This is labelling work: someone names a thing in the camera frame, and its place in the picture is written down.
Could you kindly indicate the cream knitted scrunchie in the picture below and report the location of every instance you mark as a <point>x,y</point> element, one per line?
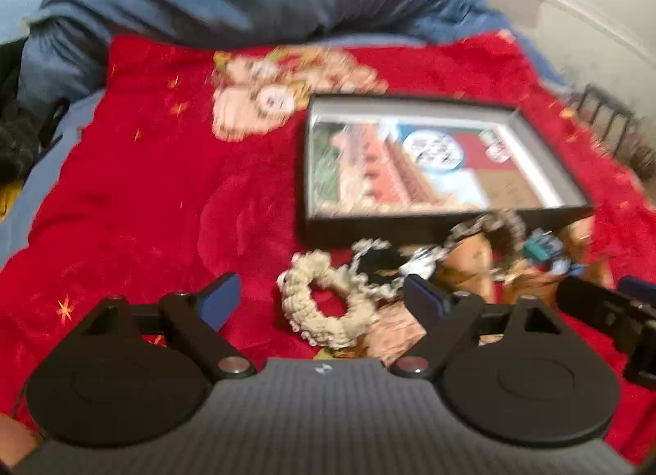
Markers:
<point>302,300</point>

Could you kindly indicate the dark metal stool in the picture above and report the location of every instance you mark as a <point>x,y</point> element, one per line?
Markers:
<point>604,101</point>

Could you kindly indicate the brown scrunchie with cream trim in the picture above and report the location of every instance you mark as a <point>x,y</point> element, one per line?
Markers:
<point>492,221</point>

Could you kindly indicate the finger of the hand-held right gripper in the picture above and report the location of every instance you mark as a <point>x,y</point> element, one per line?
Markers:
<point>638,290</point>
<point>594,306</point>

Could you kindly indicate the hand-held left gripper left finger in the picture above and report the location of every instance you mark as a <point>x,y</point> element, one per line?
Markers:
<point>220,298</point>

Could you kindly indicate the red bear printed blanket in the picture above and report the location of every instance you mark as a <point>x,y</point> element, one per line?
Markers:
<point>153,172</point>

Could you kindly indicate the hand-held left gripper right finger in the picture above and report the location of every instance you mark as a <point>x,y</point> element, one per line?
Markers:
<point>421,300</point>

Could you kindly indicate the black scrunchie with cream trim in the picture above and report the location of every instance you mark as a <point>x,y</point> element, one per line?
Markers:
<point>374,262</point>

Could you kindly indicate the dark cloth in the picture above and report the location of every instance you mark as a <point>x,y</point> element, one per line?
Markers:
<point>20,116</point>

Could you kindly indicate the small white hair accessory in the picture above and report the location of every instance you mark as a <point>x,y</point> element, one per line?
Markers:
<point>423,260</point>

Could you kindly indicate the black shallow cardboard box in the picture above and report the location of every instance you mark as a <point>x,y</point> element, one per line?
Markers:
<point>328,229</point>

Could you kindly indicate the colourful illustrated book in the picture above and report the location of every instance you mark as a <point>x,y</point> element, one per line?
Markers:
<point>369,162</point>

